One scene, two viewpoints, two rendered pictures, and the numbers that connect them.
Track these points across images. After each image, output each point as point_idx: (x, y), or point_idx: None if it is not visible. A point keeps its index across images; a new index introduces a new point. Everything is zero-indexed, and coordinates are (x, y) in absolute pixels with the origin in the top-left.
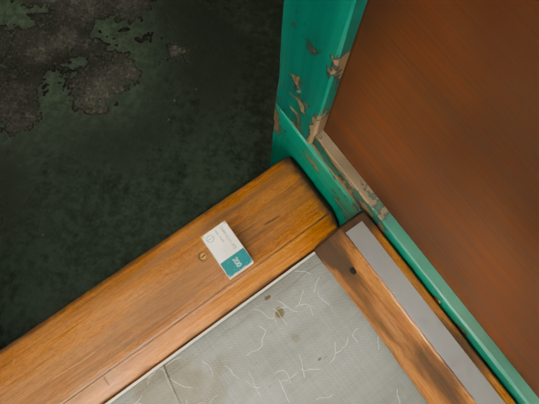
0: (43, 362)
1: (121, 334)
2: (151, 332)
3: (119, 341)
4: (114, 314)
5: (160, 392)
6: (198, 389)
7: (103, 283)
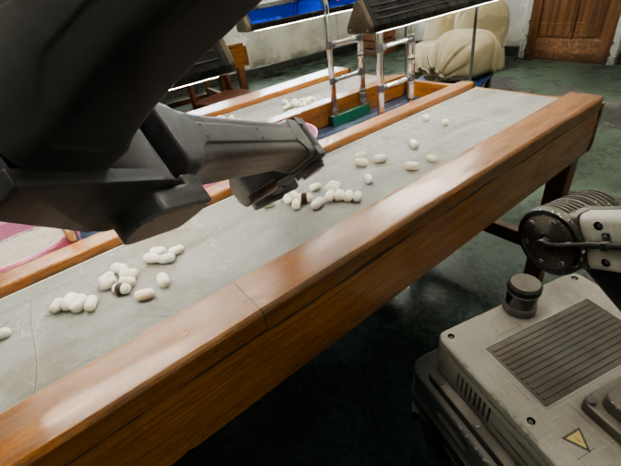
0: (116, 375)
1: (42, 404)
2: (16, 410)
3: (47, 398)
4: (41, 421)
5: (47, 375)
6: (17, 380)
7: (38, 451)
